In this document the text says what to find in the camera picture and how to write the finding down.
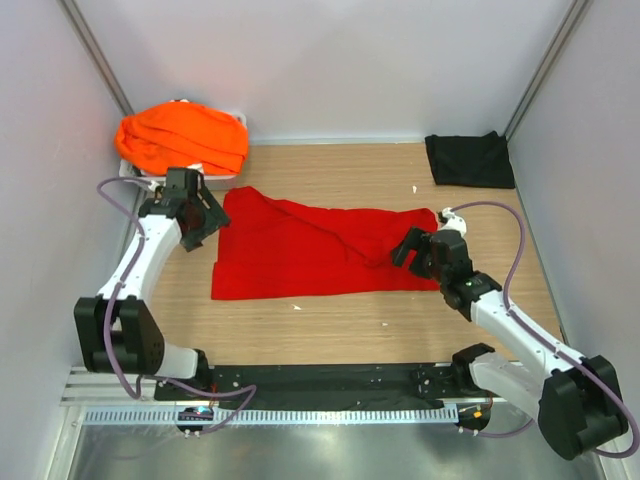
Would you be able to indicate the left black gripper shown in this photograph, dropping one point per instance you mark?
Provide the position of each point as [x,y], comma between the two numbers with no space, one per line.
[214,219]

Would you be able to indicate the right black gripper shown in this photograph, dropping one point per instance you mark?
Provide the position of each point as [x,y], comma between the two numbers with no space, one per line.
[415,240]

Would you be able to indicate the red t-shirt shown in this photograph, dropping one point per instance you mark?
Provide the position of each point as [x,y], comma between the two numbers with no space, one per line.
[277,248]

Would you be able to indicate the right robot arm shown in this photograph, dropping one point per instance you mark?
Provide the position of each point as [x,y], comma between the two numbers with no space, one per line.
[574,400]

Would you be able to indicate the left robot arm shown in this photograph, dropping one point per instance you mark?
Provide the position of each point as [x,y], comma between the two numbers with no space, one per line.
[116,330]

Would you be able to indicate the white plastic basket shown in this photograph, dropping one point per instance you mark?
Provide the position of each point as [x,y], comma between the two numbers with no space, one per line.
[213,182]

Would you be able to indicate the white red garment in basket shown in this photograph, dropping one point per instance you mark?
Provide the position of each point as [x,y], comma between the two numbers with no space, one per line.
[197,165]

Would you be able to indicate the orange t-shirt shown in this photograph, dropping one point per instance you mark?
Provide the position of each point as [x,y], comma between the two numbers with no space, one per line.
[182,134]

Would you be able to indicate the folded black t-shirt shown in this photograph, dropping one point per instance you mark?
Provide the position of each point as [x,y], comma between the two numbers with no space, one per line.
[470,161]

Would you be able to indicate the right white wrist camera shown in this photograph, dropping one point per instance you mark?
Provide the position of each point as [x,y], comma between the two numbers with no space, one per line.
[449,220]

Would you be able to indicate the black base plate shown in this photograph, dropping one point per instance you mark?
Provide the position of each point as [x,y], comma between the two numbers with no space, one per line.
[351,387]

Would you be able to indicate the left corner post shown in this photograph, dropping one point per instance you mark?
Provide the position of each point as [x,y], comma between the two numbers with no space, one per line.
[84,33]

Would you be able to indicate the corner post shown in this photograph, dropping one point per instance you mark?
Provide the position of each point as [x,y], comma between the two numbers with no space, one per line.
[568,26]
[84,33]

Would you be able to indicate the slotted cable duct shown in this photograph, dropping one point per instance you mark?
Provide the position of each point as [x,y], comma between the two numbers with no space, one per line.
[197,415]

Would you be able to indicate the right corner post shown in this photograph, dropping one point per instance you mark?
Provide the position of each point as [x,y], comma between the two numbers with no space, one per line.
[568,26]

